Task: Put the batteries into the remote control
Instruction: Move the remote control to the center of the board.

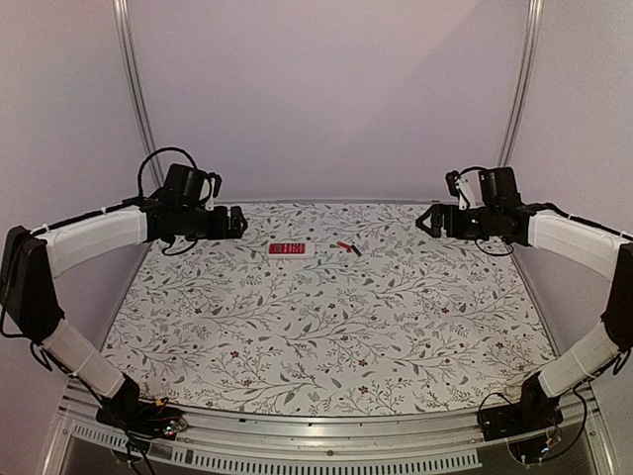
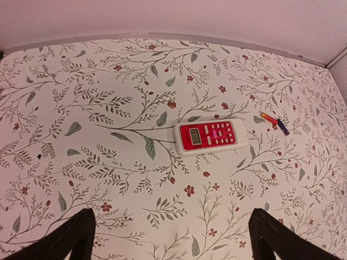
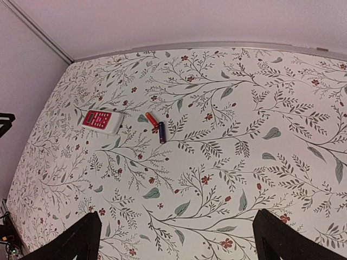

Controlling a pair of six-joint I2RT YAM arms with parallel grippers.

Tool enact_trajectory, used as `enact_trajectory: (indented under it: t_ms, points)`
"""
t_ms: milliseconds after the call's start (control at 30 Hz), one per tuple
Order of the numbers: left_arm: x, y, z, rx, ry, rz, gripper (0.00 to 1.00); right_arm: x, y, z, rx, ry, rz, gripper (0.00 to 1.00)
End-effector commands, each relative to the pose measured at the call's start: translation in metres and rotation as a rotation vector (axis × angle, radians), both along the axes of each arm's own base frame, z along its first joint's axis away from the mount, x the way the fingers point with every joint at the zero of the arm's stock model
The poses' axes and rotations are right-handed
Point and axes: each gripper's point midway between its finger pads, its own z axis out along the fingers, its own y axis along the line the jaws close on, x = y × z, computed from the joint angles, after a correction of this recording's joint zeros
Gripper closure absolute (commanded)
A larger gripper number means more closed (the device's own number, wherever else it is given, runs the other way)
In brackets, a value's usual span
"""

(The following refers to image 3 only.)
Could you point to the white red remote control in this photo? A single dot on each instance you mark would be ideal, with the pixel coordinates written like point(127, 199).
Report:
point(102, 121)

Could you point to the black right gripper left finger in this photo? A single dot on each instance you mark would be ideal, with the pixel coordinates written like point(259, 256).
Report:
point(80, 241)

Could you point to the purple blue battery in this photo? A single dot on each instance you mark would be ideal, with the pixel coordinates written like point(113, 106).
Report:
point(162, 133)

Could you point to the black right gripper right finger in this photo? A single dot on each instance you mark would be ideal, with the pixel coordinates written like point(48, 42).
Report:
point(276, 240)

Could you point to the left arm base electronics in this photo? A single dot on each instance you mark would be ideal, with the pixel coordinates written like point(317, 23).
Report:
point(10, 243)

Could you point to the floral patterned table mat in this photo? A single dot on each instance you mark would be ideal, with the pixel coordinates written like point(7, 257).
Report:
point(246, 129)

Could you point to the orange red battery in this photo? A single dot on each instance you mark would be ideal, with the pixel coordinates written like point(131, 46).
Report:
point(151, 119)

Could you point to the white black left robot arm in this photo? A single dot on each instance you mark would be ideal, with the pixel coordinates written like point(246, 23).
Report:
point(6, 122)

